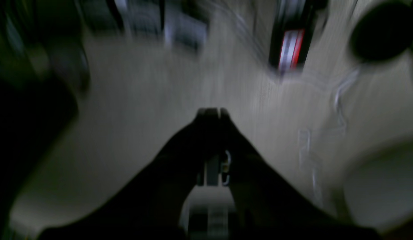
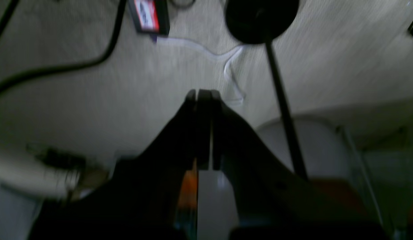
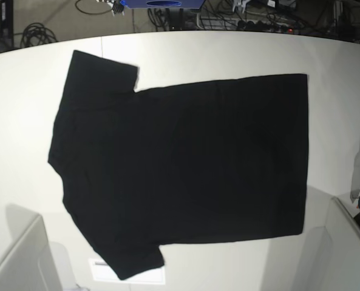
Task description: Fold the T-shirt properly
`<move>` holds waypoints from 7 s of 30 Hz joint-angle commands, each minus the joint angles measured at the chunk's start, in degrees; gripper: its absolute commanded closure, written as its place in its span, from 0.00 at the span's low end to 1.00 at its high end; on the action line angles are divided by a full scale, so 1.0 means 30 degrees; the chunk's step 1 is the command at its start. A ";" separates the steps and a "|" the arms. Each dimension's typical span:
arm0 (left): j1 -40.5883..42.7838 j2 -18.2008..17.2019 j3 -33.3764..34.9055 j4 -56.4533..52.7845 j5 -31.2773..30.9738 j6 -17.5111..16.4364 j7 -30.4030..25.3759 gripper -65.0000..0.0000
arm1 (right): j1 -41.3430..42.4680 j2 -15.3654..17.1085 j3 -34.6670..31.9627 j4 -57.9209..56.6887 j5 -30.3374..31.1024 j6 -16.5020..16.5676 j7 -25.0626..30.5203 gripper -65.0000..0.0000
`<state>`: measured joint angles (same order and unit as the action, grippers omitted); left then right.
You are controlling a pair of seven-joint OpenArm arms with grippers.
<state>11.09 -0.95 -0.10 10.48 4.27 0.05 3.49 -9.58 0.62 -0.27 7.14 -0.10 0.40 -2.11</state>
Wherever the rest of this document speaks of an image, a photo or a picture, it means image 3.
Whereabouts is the black T-shirt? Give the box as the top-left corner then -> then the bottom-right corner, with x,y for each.
49,51 -> 309,280

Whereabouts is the grey partition panel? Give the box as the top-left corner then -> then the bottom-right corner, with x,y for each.
0,215 -> 63,290
321,198 -> 360,290

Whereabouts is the white label plate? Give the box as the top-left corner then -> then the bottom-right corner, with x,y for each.
88,258 -> 166,285

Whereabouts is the black power strip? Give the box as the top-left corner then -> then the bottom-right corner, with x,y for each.
236,20 -> 294,33

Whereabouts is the right grey partition panel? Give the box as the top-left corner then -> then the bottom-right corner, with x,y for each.
321,198 -> 360,290

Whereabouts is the coiled black cable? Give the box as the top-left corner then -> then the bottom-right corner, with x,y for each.
20,22 -> 58,49

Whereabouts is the blue box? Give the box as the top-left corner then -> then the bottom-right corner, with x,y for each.
120,0 -> 205,9

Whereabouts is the left grey partition panel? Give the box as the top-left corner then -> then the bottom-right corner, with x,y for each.
0,215 -> 63,290

